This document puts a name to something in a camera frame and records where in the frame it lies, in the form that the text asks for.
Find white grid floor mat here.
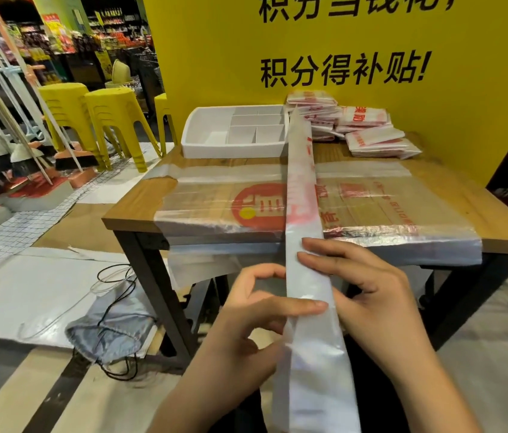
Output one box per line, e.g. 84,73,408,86
0,142,174,266

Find wooden table with black legs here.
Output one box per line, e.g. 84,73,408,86
102,131,508,370

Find yellow sign board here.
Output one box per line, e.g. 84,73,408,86
140,0,508,186

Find person's right forearm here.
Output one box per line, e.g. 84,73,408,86
371,342,482,433

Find person's left hand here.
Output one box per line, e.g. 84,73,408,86
195,263,329,393

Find black cable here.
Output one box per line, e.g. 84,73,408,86
71,264,147,382

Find person's left forearm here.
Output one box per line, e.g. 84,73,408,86
146,345,284,433

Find store shelves with goods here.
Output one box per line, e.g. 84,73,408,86
0,0,155,86

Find shopping cart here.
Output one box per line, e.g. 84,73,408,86
127,47,167,115

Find yellow plastic stool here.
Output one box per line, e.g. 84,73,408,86
84,88,163,174
154,93,179,156
38,83,112,171

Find white divided plastic tray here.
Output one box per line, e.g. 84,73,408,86
181,105,291,159

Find white plastic bag strip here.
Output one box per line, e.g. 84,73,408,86
271,108,362,433

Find yellow red poster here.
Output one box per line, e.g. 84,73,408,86
41,13,77,55

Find pile of folded bag packets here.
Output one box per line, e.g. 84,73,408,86
285,90,423,160

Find red white display base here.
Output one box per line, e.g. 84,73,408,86
0,167,98,241

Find stack of flat plastic bags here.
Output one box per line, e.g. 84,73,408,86
154,163,483,291

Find white floor sheet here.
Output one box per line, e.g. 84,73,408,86
0,247,178,352

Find person's right hand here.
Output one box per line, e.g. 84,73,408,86
297,237,422,379

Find grey fabric bag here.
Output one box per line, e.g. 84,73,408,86
65,277,158,367

